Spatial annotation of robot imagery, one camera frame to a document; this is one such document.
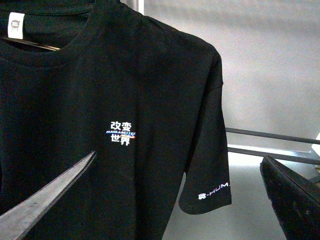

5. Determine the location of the upper black metal rail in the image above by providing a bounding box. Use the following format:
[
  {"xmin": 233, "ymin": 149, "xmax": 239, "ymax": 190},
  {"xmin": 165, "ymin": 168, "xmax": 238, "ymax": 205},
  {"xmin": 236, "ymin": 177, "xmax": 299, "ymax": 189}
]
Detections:
[{"xmin": 226, "ymin": 127, "xmax": 320, "ymax": 145}]

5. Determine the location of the grey vertical pole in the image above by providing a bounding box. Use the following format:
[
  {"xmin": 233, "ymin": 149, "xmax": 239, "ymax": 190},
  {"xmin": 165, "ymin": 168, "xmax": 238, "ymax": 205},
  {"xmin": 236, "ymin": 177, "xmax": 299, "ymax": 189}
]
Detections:
[{"xmin": 126, "ymin": 0, "xmax": 145, "ymax": 15}]

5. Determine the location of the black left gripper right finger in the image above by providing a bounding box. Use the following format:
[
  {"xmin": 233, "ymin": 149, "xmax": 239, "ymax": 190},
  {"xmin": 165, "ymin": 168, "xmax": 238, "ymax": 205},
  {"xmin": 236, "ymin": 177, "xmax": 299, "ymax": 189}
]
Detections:
[{"xmin": 260, "ymin": 155, "xmax": 320, "ymax": 240}]

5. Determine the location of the lower black metal rail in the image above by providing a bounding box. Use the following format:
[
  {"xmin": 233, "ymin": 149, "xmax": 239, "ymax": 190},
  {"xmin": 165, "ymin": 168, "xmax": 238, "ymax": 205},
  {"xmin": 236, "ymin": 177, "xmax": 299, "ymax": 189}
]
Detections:
[{"xmin": 227, "ymin": 147, "xmax": 320, "ymax": 166}]

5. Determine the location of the dark clothes hanger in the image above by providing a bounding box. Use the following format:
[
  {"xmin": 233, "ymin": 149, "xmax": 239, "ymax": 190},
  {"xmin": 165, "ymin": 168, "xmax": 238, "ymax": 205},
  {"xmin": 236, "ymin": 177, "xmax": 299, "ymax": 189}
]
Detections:
[{"xmin": 1, "ymin": 37, "xmax": 60, "ymax": 51}]

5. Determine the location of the black metal rail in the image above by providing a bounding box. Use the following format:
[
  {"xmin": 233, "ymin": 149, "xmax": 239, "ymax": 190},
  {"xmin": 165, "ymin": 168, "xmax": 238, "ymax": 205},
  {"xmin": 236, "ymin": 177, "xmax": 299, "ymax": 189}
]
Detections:
[
  {"xmin": 227, "ymin": 147, "xmax": 320, "ymax": 166},
  {"xmin": 226, "ymin": 127, "xmax": 320, "ymax": 145}
]

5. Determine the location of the white object at right edge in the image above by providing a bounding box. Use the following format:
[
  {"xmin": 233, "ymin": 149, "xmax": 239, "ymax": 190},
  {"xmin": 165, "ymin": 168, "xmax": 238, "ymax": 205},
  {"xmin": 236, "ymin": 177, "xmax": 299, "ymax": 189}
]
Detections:
[{"xmin": 310, "ymin": 133, "xmax": 320, "ymax": 161}]

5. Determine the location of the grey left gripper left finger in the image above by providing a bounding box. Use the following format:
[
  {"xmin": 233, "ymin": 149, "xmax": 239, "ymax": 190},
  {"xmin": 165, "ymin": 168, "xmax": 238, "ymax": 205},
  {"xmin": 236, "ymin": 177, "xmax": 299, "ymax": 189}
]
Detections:
[{"xmin": 0, "ymin": 151, "xmax": 97, "ymax": 240}]

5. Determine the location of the black printed t-shirt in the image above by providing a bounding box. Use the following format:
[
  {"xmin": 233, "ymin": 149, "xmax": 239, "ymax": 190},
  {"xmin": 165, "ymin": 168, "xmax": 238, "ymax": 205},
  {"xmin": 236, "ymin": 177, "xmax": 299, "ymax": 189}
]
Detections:
[{"xmin": 0, "ymin": 0, "xmax": 232, "ymax": 240}]

